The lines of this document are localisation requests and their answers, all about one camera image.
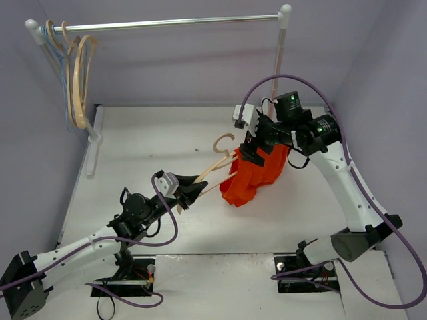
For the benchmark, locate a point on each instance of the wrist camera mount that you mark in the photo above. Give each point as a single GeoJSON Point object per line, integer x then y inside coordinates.
{"type": "Point", "coordinates": [167, 183]}
{"type": "Point", "coordinates": [250, 118]}

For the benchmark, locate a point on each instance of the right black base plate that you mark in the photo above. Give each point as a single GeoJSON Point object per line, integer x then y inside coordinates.
{"type": "Point", "coordinates": [315, 280]}

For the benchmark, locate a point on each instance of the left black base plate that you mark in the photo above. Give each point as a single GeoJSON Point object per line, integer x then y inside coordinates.
{"type": "Point", "coordinates": [138, 282]}

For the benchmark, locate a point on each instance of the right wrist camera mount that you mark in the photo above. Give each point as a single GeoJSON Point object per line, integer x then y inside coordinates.
{"type": "Point", "coordinates": [250, 118]}

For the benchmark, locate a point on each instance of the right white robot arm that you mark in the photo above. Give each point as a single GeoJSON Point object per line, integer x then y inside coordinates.
{"type": "Point", "coordinates": [321, 141]}

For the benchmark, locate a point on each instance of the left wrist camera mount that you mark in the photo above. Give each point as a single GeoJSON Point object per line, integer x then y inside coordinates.
{"type": "Point", "coordinates": [167, 183]}

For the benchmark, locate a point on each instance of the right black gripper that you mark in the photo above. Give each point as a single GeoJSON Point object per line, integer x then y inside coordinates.
{"type": "Point", "coordinates": [255, 145]}

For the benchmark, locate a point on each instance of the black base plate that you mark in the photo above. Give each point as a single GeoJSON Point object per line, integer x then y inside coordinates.
{"type": "Point", "coordinates": [138, 282]}
{"type": "Point", "coordinates": [315, 280]}

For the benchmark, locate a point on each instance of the orange t shirt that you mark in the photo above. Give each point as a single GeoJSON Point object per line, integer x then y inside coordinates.
{"type": "Point", "coordinates": [248, 177]}

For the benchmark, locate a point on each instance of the silver white clothes rack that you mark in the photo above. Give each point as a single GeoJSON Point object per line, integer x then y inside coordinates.
{"type": "Point", "coordinates": [49, 38]}

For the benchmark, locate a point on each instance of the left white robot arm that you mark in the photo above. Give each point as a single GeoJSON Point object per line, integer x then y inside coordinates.
{"type": "Point", "coordinates": [30, 281]}

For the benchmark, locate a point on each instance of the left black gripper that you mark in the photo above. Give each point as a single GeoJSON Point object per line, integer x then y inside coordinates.
{"type": "Point", "coordinates": [183, 196]}

